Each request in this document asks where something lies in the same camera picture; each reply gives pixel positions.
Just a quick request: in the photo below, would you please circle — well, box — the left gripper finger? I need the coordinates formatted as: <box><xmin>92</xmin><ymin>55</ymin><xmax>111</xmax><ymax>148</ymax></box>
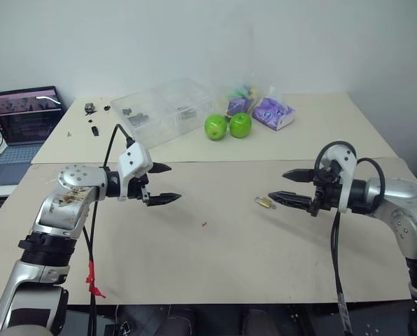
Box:
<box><xmin>146</xmin><ymin>192</ymin><xmax>183</xmax><ymax>208</ymax></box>
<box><xmin>148</xmin><ymin>162</ymin><xmax>174</xmax><ymax>175</ymax></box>

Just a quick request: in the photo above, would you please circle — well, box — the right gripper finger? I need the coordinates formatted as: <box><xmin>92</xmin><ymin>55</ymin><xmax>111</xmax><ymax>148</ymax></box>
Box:
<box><xmin>267</xmin><ymin>190</ymin><xmax>313</xmax><ymax>211</ymax></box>
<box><xmin>281</xmin><ymin>169</ymin><xmax>316</xmax><ymax>183</ymax></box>

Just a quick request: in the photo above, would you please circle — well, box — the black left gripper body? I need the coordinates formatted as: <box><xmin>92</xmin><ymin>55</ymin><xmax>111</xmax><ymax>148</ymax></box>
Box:
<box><xmin>126</xmin><ymin>173</ymin><xmax>150</xmax><ymax>206</ymax></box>

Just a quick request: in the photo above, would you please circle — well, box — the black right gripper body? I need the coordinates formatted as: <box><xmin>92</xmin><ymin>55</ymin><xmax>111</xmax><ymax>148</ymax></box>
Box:
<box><xmin>309</xmin><ymin>159</ymin><xmax>344</xmax><ymax>217</ymax></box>

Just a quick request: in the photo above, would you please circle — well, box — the black small parts cluster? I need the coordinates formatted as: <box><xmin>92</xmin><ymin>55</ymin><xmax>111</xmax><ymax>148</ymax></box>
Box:
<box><xmin>122</xmin><ymin>108</ymin><xmax>150</xmax><ymax>127</ymax></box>

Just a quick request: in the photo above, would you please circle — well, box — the clear plastic compartment box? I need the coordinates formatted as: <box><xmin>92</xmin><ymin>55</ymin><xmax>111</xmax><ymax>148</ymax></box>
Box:
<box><xmin>110</xmin><ymin>77</ymin><xmax>215</xmax><ymax>150</ymax></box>

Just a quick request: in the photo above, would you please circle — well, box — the purple tissue pack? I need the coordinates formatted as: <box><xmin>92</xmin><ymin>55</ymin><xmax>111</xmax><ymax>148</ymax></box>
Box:
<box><xmin>252</xmin><ymin>94</ymin><xmax>296</xmax><ymax>132</ymax></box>

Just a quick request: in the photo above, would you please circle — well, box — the green apple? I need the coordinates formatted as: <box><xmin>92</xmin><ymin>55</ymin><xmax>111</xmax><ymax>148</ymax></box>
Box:
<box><xmin>204</xmin><ymin>113</ymin><xmax>228</xmax><ymax>142</ymax></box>
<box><xmin>229</xmin><ymin>112</ymin><xmax>253</xmax><ymax>139</ymax></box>

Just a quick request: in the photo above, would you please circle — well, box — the purple pack in bag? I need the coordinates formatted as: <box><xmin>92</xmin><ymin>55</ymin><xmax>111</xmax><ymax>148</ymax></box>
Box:
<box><xmin>225</xmin><ymin>97</ymin><xmax>252</xmax><ymax>117</ymax></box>

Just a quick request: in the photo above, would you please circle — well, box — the red tape piece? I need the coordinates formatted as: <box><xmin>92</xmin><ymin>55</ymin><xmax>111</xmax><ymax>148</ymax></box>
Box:
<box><xmin>85</xmin><ymin>260</ymin><xmax>107</xmax><ymax>300</ymax></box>

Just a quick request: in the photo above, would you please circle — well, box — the clear plastic bag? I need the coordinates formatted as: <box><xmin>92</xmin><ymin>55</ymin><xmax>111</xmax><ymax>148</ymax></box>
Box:
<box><xmin>211</xmin><ymin>71</ymin><xmax>265</xmax><ymax>119</ymax></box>

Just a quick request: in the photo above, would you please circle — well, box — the colourful small items bundle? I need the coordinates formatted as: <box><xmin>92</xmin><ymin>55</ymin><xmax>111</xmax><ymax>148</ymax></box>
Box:
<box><xmin>229</xmin><ymin>83</ymin><xmax>259</xmax><ymax>101</ymax></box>

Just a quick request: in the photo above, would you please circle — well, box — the open laptop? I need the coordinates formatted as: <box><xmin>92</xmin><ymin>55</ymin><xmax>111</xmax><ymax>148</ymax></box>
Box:
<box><xmin>0</xmin><ymin>85</ymin><xmax>68</xmax><ymax>188</ymax></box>

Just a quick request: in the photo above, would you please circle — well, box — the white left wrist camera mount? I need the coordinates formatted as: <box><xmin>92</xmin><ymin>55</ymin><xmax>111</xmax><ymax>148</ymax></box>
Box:
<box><xmin>118</xmin><ymin>142</ymin><xmax>153</xmax><ymax>202</ymax></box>

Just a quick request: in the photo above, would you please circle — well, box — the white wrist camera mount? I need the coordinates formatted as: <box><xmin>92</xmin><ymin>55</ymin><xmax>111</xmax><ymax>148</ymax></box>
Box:
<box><xmin>118</xmin><ymin>142</ymin><xmax>153</xmax><ymax>202</ymax></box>
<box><xmin>318</xmin><ymin>143</ymin><xmax>358</xmax><ymax>214</ymax></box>

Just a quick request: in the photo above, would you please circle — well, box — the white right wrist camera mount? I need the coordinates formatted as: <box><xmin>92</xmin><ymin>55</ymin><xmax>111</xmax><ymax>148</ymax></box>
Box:
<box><xmin>318</xmin><ymin>143</ymin><xmax>358</xmax><ymax>214</ymax></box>

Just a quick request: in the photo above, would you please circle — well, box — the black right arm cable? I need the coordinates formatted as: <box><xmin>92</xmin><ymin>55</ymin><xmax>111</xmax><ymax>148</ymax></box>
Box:
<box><xmin>315</xmin><ymin>140</ymin><xmax>387</xmax><ymax>335</ymax></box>

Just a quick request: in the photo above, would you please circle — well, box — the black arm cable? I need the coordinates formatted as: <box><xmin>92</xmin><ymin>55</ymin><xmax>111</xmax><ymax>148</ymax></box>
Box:
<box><xmin>82</xmin><ymin>124</ymin><xmax>136</xmax><ymax>336</ymax></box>
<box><xmin>315</xmin><ymin>140</ymin><xmax>387</xmax><ymax>335</ymax></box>

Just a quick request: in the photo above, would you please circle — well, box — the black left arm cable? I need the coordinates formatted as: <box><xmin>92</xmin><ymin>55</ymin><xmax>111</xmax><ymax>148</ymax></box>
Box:
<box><xmin>82</xmin><ymin>124</ymin><xmax>136</xmax><ymax>336</ymax></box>

